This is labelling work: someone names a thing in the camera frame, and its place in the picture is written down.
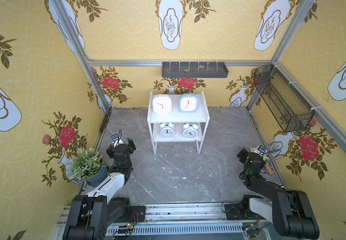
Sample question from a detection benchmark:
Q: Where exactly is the white two-tier shelf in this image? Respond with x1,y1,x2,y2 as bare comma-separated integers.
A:
147,92,211,155

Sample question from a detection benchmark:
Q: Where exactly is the grey wall-mounted tray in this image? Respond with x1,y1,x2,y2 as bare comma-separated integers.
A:
161,61,229,79

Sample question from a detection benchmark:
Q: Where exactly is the white square alarm clock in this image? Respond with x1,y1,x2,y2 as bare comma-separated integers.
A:
152,94,172,115

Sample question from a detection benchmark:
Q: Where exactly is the aluminium slotted base rail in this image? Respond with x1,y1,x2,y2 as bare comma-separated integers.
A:
52,196,275,240

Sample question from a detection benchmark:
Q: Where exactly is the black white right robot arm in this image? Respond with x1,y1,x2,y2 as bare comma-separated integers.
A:
237,148,320,240

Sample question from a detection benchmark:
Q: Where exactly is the black wire mesh basket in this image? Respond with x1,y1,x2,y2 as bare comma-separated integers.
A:
254,65,315,132

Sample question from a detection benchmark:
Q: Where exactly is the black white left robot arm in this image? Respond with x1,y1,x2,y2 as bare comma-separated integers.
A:
62,138,136,240

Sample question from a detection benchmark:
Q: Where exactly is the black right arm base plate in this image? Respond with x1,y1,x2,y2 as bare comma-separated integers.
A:
222,202,266,222

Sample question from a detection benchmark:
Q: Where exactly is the blue square alarm clock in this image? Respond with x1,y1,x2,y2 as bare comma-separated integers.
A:
179,94,199,113

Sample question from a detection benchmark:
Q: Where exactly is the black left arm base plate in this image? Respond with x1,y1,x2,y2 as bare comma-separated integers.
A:
125,205,146,224

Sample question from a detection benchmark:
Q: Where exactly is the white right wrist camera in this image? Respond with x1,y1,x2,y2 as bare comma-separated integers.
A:
254,145,268,156

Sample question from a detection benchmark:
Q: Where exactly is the pink white seed packet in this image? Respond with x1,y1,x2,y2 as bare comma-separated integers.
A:
250,148,275,176

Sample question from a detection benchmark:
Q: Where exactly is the potted green plant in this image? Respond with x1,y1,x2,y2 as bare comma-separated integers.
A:
70,148,107,187

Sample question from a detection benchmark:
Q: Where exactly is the white twin-bell alarm clock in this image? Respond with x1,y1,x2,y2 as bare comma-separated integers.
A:
160,123,175,138

